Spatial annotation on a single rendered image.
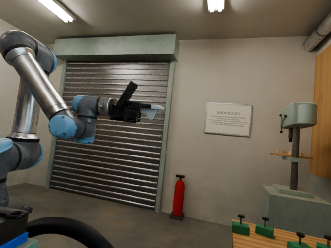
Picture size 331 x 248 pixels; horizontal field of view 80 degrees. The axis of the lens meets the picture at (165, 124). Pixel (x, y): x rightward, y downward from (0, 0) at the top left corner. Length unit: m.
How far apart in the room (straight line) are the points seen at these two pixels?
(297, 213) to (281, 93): 1.61
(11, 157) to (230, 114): 2.63
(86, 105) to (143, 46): 2.52
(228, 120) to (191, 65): 1.03
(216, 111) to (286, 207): 1.51
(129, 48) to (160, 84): 0.74
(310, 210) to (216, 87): 1.86
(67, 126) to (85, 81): 3.23
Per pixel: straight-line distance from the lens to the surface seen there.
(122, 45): 3.44
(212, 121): 3.00
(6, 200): 0.92
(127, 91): 0.79
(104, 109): 0.81
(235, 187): 3.06
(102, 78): 3.71
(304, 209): 2.24
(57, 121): 0.71
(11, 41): 0.90
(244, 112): 3.03
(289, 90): 3.22
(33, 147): 0.98
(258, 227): 1.66
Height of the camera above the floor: 1.12
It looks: 4 degrees up
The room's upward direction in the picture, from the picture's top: 6 degrees clockwise
